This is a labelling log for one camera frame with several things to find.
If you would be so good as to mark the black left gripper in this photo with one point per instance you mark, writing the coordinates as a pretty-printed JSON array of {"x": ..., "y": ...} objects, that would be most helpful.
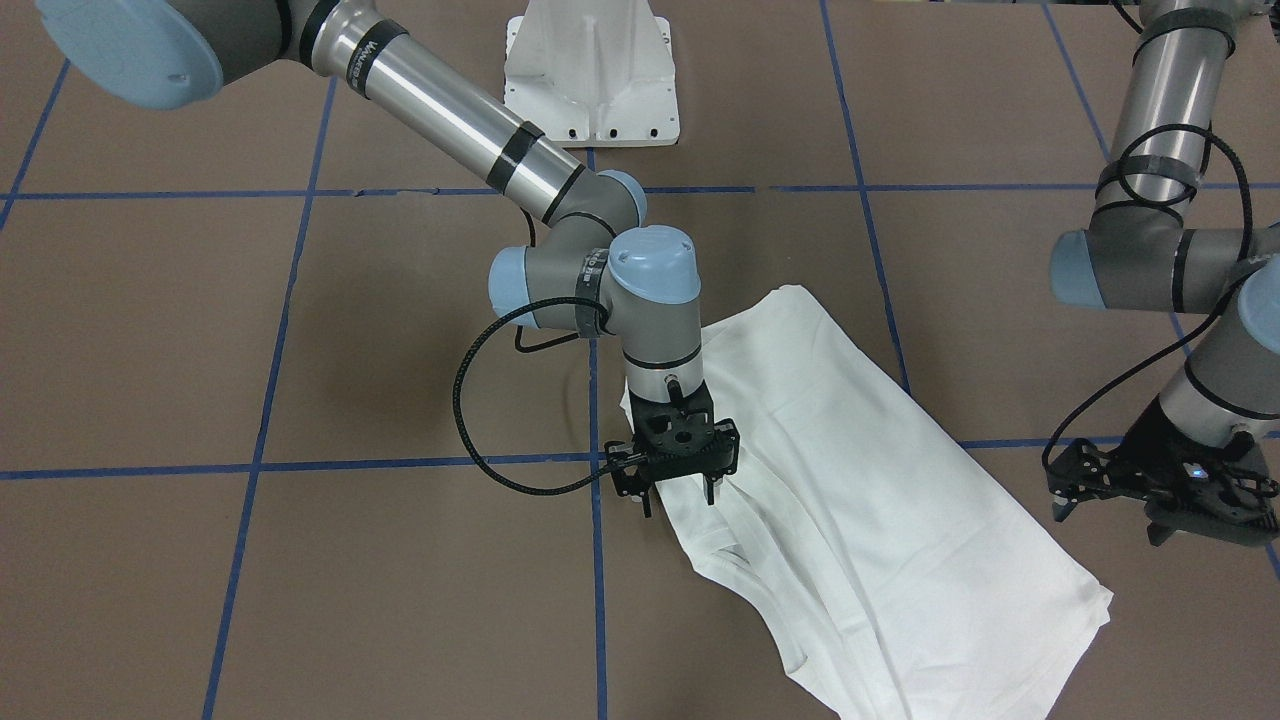
[{"x": 1137, "y": 449}]

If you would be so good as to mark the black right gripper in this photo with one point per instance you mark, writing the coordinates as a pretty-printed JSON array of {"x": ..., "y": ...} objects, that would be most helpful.
[{"x": 728, "y": 440}]

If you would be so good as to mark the white printed long-sleeve shirt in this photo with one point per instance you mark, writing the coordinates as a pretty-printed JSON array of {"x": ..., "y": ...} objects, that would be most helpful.
[{"x": 898, "y": 579}]

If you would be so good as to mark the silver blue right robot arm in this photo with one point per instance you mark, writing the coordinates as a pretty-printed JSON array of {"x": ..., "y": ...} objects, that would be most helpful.
[{"x": 601, "y": 269}]

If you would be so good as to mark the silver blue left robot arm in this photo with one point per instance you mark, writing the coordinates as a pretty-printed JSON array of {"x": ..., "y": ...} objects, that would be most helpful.
[{"x": 1172, "y": 231}]

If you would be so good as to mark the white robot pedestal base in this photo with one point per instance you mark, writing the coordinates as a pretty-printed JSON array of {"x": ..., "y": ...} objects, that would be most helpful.
[{"x": 593, "y": 73}]

